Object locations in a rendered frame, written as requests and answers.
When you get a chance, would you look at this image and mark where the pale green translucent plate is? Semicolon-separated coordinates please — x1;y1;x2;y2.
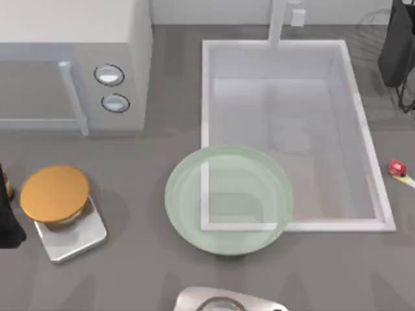
164;145;295;258

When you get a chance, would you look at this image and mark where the white sink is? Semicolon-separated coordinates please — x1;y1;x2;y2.
200;39;397;233

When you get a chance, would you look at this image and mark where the pale microwave oven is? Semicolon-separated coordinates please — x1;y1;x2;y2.
0;0;154;138

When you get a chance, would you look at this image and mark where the round microwave knob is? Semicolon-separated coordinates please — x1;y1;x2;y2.
101;93;131;114
93;63;126;87

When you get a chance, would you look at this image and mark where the tall white tap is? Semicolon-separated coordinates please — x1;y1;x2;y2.
268;0;283;50

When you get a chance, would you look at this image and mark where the silver square scale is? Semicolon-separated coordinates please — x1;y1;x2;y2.
32;196;108;264

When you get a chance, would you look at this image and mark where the round orange lid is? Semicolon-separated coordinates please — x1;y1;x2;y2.
19;165;91;224

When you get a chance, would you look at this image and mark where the grey microwave door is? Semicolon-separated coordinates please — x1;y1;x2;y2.
0;60;82;131

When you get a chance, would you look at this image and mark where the red tape measure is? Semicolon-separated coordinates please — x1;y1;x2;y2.
388;158;415;190

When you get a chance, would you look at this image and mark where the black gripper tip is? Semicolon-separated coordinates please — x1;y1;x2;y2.
0;161;27;250

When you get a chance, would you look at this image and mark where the pale microwave door handle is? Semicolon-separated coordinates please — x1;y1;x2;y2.
58;60;89;137

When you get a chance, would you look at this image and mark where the small white wall box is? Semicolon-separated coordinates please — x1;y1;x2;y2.
290;8;307;27

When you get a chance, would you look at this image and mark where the black frame stand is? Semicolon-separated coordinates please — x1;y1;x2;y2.
377;0;415;115

